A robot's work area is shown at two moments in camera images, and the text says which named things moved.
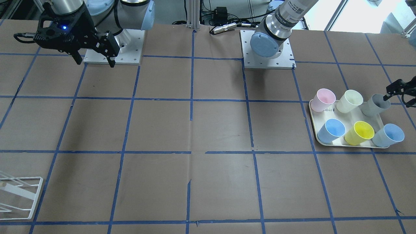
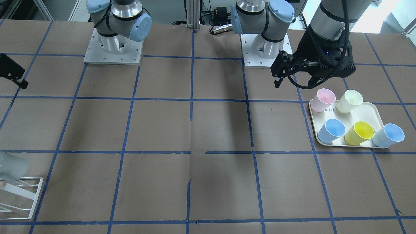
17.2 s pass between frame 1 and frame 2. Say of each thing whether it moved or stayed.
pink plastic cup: stayed
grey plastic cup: moved
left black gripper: moved
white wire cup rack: stayed
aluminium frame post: stayed
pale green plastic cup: stayed
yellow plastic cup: stayed
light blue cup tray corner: stayed
